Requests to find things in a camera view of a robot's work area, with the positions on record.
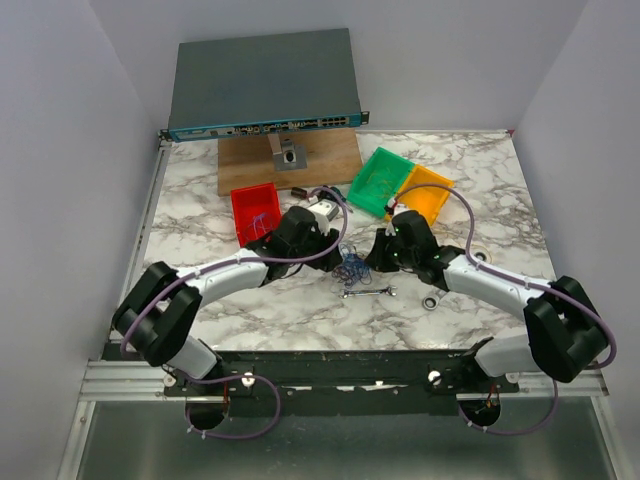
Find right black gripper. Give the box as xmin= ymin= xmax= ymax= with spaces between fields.
xmin=364 ymin=228 xmax=418 ymax=273

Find blue purple wires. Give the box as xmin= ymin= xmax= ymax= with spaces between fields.
xmin=330 ymin=243 xmax=374 ymax=289

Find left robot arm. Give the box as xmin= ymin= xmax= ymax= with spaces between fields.
xmin=111 ymin=200 xmax=344 ymax=395

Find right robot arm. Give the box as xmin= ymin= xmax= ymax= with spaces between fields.
xmin=365 ymin=210 xmax=610 ymax=392

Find small open-end wrench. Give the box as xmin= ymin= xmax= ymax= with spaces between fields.
xmin=339 ymin=285 xmax=397 ymax=299

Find black metal socket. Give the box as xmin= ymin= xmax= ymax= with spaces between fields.
xmin=290 ymin=187 xmax=308 ymax=199

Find red plastic bin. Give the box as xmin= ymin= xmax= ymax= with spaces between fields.
xmin=230 ymin=183 xmax=281 ymax=247

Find ratchet wrench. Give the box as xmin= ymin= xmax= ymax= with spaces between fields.
xmin=422 ymin=295 xmax=445 ymax=311

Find yellow plastic bin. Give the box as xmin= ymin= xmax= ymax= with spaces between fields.
xmin=395 ymin=165 xmax=454 ymax=226

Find green plastic bin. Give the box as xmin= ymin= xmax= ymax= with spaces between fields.
xmin=347 ymin=147 xmax=415 ymax=218

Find wooden board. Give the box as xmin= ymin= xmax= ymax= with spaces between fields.
xmin=218 ymin=128 xmax=363 ymax=196

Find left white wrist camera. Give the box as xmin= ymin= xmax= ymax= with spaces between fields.
xmin=306 ymin=199 xmax=341 ymax=228

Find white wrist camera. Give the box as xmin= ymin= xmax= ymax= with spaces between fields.
xmin=306 ymin=199 xmax=341 ymax=228
xmin=384 ymin=198 xmax=410 ymax=222

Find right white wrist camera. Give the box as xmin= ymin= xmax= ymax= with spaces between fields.
xmin=384 ymin=198 xmax=410 ymax=222

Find green handled screwdriver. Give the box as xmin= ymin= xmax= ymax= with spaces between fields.
xmin=325 ymin=185 xmax=354 ymax=213

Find grey metal bracket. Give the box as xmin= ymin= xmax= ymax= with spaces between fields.
xmin=267 ymin=134 xmax=308 ymax=172

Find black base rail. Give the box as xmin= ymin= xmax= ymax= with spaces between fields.
xmin=164 ymin=349 xmax=519 ymax=418

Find grey network switch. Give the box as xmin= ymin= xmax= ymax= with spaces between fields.
xmin=163 ymin=28 xmax=370 ymax=142

